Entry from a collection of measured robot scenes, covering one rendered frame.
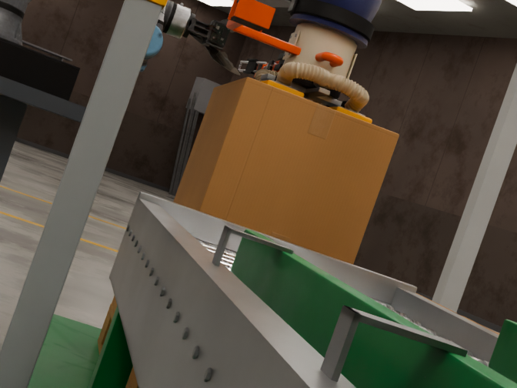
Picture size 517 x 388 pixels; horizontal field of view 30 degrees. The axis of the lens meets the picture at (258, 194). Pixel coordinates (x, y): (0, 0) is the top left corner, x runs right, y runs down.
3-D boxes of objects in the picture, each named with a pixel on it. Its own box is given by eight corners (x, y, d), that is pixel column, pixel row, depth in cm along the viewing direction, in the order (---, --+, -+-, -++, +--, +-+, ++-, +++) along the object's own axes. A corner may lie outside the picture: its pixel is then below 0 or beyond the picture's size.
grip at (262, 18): (268, 29, 219) (276, 8, 219) (234, 15, 217) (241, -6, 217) (261, 32, 227) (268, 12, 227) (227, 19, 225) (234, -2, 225)
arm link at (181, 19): (164, 35, 278) (175, 3, 278) (180, 41, 279) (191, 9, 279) (168, 31, 269) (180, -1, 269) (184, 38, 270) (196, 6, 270)
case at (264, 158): (345, 289, 234) (400, 134, 234) (189, 236, 227) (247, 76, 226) (292, 257, 293) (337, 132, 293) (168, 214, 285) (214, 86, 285)
